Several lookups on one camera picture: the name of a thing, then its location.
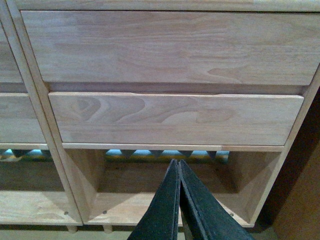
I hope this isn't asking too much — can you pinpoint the upper wooden drawer front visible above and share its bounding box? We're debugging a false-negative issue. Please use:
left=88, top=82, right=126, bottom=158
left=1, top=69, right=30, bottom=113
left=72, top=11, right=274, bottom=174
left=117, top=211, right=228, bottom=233
left=21, top=10, right=320, bottom=86

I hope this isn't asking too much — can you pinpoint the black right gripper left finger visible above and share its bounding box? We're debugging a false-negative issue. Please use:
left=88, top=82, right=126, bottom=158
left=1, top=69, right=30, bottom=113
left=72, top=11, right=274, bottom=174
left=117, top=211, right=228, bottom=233
left=128, top=159, right=180, bottom=240

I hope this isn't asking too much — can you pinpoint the lower wooden drawer front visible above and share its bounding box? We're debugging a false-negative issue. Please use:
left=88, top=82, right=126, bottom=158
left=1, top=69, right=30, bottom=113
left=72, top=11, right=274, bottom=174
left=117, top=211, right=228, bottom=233
left=49, top=92, right=304, bottom=146

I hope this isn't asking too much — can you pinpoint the wooden drawer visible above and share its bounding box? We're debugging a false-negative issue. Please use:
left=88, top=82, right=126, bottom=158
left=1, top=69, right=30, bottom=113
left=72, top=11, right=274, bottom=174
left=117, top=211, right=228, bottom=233
left=21, top=10, right=320, bottom=86
left=49, top=92, right=304, bottom=146

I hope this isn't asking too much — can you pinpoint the light wooden shelf cabinet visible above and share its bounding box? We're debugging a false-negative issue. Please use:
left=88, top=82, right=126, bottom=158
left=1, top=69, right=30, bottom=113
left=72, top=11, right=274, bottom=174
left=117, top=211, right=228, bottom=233
left=0, top=0, right=320, bottom=233

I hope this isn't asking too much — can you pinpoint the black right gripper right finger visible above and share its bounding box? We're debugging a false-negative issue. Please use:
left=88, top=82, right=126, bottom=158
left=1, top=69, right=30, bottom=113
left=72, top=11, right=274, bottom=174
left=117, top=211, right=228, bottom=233
left=178, top=160, right=253, bottom=240

